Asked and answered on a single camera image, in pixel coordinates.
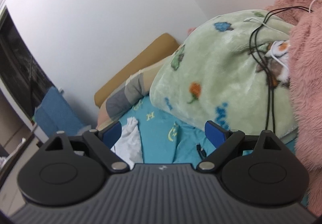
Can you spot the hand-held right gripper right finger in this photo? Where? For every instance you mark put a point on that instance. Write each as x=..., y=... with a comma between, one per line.
x=215, y=131

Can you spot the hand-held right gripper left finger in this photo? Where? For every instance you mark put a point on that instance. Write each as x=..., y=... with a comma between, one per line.
x=112, y=132

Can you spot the white printed t-shirt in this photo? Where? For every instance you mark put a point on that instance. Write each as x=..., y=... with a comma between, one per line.
x=128, y=143

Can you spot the plaid pillow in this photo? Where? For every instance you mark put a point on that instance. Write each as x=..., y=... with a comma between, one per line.
x=120, y=103

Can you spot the blue covered chair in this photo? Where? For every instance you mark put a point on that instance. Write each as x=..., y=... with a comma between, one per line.
x=55, y=113

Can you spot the green fleece printed blanket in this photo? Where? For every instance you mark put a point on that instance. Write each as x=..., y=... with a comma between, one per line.
x=221, y=68

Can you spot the tan padded headboard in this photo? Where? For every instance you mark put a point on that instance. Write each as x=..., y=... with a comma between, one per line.
x=130, y=70

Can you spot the pink fluffy blanket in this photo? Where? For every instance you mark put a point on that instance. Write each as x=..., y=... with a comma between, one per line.
x=309, y=93

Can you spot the white brown plush toy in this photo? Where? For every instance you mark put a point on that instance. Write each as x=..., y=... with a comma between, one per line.
x=280, y=49

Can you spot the dark barred window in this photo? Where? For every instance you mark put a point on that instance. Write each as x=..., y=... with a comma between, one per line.
x=17, y=63

